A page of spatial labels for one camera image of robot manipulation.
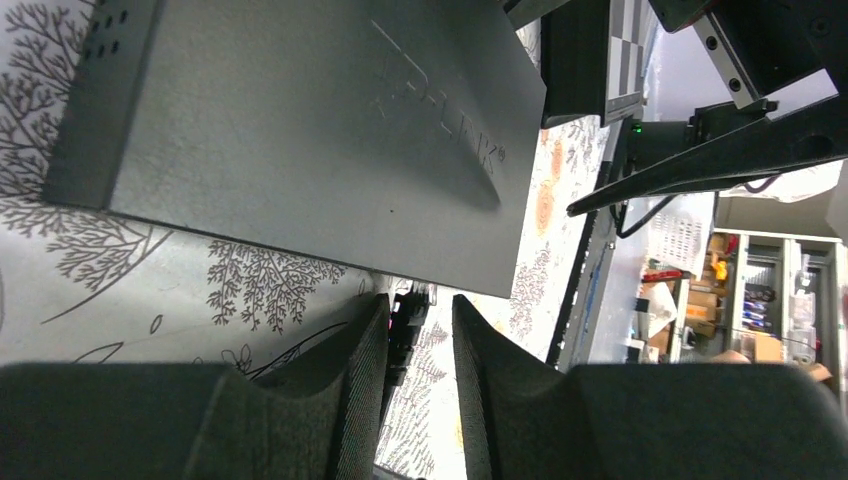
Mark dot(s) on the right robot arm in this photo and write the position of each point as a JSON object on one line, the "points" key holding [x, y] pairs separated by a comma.
{"points": [[646, 143]]}

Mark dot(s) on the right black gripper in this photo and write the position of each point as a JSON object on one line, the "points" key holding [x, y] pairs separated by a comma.
{"points": [[758, 48]]}

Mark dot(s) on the black router box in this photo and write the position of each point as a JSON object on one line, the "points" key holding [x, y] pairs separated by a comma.
{"points": [[393, 136]]}

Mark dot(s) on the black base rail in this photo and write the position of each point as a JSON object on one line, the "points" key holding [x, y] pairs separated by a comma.
{"points": [[594, 321]]}

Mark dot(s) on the checkered chess board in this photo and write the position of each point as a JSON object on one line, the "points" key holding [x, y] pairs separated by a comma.
{"points": [[592, 59]]}

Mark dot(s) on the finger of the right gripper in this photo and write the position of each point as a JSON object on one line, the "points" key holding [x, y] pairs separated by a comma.
{"points": [[523, 12]]}

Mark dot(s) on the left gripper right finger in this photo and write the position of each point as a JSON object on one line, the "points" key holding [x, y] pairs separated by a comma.
{"points": [[522, 419]]}

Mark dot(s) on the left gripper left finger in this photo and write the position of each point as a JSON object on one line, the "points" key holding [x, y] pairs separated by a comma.
{"points": [[316, 417]]}

